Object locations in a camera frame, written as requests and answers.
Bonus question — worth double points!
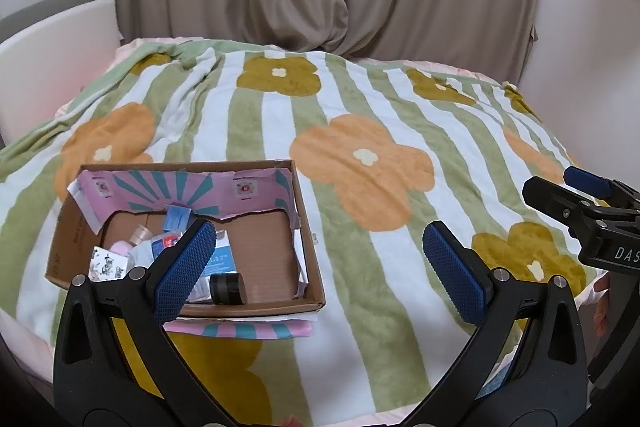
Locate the small black jar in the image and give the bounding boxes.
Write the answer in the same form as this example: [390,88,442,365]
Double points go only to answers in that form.
[208,272,247,307]

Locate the floral tissue pack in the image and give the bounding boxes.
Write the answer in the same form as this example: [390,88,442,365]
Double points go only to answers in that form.
[88,245,136,282]

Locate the white and blue carton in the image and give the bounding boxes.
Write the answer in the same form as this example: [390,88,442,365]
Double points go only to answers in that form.
[192,229,234,304]

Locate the striped floral blanket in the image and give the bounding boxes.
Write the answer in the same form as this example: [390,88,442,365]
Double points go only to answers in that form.
[0,38,608,427]

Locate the cardboard box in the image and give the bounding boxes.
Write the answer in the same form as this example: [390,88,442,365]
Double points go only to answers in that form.
[45,159,327,341]

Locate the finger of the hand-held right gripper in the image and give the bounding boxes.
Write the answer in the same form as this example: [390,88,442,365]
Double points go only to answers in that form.
[563,165,640,208]
[522,176,609,259]

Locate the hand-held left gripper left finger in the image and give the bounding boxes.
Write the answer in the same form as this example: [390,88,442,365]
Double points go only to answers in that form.
[52,217,221,427]

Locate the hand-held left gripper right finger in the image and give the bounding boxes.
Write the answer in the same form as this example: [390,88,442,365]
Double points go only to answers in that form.
[400,220,588,427]

